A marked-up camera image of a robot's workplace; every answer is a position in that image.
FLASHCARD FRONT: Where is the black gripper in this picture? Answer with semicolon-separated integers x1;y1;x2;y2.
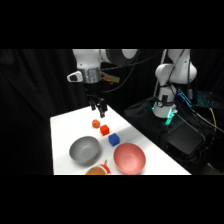
82;81;109;119

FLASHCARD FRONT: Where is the blue cube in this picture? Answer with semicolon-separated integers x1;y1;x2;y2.
108;132;121;147

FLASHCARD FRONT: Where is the red cube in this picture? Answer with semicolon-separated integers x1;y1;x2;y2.
99;124;111;137

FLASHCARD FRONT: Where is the grey bowl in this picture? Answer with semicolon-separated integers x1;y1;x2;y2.
68;135;102;165

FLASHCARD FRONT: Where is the pink bowl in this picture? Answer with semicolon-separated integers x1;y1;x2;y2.
113;142;147;175

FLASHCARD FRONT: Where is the tan board on wrist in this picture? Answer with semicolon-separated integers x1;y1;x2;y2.
101;72;121;85

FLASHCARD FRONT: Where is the red and white small item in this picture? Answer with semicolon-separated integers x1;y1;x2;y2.
99;159;112;175

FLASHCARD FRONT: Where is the black curtain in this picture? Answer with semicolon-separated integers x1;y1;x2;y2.
0;49;224;176

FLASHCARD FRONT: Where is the black robot stand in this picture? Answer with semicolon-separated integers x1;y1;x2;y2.
123;97;206;158

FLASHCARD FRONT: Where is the black device with blue lights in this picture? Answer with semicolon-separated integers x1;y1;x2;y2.
176;87;219;110

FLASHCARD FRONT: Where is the white grey wrist camera box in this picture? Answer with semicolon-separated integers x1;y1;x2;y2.
66;70;84;84

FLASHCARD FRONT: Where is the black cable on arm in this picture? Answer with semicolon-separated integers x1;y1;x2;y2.
101;49;165;94

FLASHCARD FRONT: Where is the yellow cable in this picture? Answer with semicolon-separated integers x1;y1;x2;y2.
207;107;218;134

